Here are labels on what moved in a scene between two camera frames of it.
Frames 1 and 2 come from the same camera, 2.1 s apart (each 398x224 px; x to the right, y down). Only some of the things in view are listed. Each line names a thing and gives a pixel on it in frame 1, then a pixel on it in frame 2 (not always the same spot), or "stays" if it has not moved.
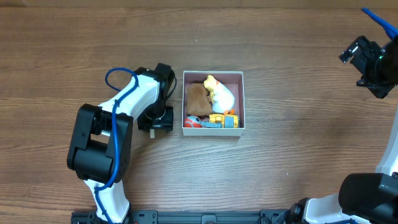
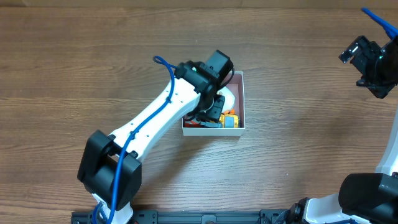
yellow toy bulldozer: [228, 120] stays
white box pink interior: [234, 82] stays
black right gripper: [363, 58] stays
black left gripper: [160, 123] to [213, 112]
